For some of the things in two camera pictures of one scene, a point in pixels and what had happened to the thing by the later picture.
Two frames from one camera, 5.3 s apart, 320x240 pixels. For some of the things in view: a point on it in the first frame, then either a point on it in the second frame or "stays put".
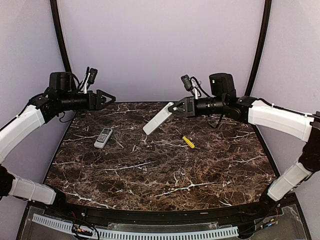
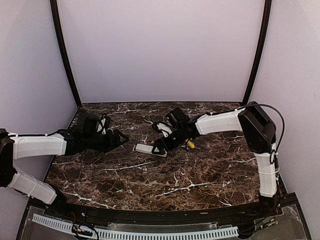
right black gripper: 189,107 -> 160,145
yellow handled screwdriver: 186,140 stays put
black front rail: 226,215 stays put
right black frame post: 258,57 stays put
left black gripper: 97,105 -> 112,144
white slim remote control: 161,116 -> 147,149
